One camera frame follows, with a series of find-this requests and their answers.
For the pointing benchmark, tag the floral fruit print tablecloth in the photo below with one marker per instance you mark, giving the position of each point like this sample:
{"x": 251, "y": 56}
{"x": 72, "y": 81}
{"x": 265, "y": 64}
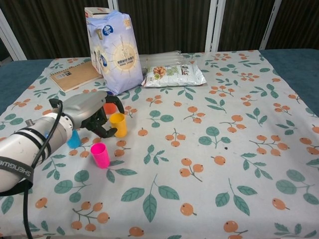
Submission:
{"x": 174, "y": 112}

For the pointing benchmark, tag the pink plastic cup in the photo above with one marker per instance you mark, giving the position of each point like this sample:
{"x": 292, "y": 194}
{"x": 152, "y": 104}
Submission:
{"x": 100, "y": 158}

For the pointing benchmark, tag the silver nut snack packet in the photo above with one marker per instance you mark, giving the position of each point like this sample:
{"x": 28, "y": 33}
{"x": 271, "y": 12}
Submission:
{"x": 174, "y": 74}

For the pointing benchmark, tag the teal table cover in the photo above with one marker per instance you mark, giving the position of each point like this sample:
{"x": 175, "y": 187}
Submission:
{"x": 20, "y": 79}

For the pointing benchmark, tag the light blue plastic cup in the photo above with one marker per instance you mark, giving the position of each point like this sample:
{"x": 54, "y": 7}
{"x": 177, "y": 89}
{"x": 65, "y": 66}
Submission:
{"x": 74, "y": 142}

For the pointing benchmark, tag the brown spiral notebook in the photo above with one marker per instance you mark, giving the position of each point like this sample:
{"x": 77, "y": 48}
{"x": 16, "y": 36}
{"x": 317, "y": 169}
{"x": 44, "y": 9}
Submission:
{"x": 72, "y": 77}

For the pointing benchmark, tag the lilac flour bag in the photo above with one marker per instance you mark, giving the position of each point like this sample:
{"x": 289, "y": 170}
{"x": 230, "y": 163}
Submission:
{"x": 122, "y": 62}

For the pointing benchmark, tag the clear air cushion packaging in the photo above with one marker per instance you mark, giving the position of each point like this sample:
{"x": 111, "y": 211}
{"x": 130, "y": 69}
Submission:
{"x": 162, "y": 58}

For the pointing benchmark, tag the white red cardboard carton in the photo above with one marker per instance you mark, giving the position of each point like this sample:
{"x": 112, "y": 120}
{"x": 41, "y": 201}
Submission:
{"x": 96, "y": 16}

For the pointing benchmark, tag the yellow plastic cup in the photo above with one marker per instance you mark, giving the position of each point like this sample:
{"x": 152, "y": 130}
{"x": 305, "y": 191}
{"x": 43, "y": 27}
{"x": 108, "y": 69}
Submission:
{"x": 120, "y": 122}

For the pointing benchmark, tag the orange plastic cup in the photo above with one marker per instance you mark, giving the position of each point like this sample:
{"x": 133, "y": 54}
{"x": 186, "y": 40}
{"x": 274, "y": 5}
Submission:
{"x": 109, "y": 109}

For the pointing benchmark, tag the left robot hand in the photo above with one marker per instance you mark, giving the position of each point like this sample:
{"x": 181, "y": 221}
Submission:
{"x": 82, "y": 107}

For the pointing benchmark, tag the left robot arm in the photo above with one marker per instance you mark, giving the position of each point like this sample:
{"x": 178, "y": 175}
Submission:
{"x": 25, "y": 144}

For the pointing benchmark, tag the dark folding screen white frame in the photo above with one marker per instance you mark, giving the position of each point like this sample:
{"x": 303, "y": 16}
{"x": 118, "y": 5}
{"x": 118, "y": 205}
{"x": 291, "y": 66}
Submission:
{"x": 162, "y": 25}

